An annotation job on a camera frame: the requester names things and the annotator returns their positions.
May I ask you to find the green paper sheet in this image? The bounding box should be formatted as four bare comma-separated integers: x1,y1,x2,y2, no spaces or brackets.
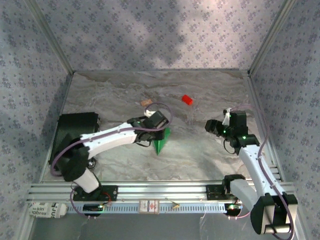
152,126,172,157

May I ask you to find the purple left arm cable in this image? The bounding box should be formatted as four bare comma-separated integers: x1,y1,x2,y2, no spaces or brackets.
49,101,175,221

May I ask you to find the black left controller board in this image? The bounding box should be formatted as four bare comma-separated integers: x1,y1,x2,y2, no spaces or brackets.
82,203,105,217

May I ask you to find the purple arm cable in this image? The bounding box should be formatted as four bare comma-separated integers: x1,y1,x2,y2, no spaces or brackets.
226,104,296,240
49,101,175,221

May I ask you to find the small card with red logo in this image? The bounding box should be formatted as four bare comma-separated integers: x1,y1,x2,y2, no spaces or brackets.
138,199,160,215

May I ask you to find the aluminium side rail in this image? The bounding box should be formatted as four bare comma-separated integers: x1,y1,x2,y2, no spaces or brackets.
37,72,75,183
246,71,287,183

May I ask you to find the grey panel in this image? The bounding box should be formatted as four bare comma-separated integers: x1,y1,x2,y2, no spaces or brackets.
29,215,302,240

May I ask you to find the aluminium corner post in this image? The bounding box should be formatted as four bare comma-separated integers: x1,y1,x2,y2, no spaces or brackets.
24,0,76,76
247,0,298,77

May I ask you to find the white slotted cable duct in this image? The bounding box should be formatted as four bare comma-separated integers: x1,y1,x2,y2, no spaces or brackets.
65,201,229,215

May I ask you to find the brass clip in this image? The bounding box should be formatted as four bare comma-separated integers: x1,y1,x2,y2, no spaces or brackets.
164,197,180,213

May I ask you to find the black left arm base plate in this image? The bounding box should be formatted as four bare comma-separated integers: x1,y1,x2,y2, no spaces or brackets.
72,184,119,202

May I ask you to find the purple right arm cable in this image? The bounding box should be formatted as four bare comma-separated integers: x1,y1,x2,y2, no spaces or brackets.
226,104,296,240

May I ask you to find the red block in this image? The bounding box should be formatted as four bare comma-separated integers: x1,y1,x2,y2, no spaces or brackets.
181,94,194,106

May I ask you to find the black right controller board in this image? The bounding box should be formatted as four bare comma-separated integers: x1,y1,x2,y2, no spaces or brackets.
224,202,244,217

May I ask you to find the black controller board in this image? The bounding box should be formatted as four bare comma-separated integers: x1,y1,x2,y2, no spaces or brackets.
82,203,105,217
224,202,244,217

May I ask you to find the aluminium mounting rail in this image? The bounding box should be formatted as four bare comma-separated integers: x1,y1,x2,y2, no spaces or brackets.
26,181,297,203

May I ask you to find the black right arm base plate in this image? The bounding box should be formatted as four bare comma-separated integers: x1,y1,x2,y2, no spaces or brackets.
205,184,232,201

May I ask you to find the black case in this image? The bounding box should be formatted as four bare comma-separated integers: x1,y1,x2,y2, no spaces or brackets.
48,111,101,167

